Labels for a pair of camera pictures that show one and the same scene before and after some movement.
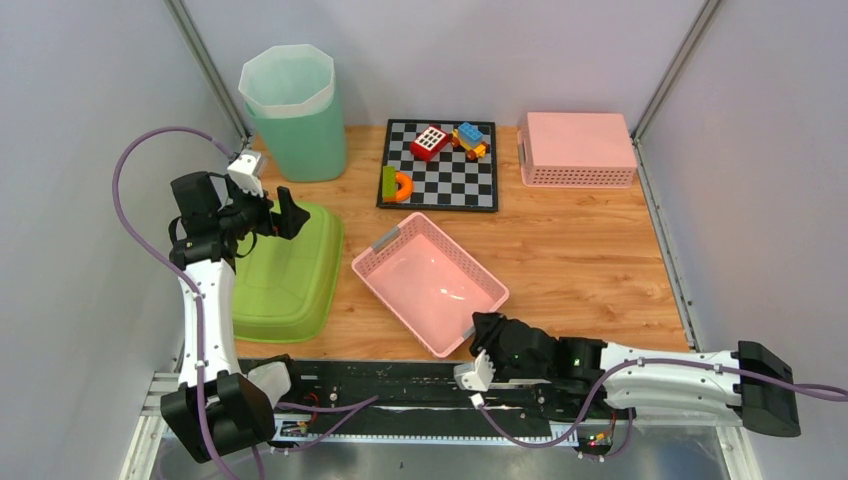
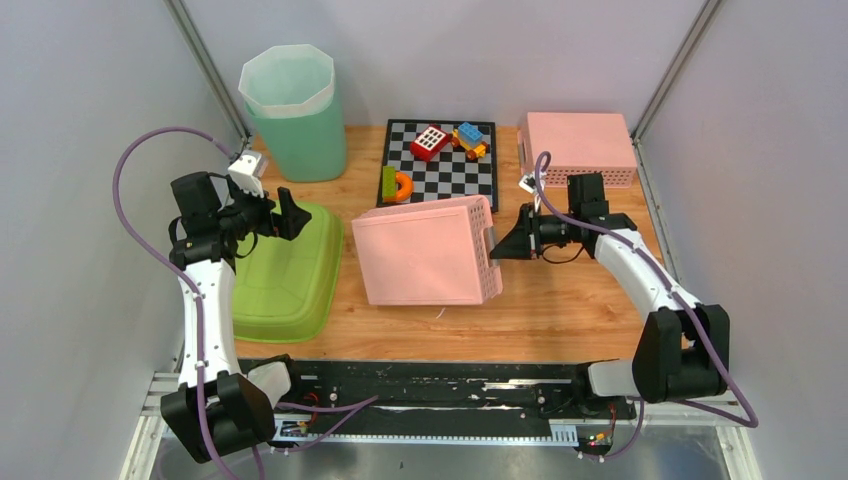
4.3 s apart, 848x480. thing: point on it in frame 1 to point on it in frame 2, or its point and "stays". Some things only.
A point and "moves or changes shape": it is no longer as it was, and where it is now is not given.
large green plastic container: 284,288 stays
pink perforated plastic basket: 431,282 moves or changes shape
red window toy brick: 429,143 stays
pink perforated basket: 576,150 stays
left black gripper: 285,225 stays
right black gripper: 488,329 to 516,245
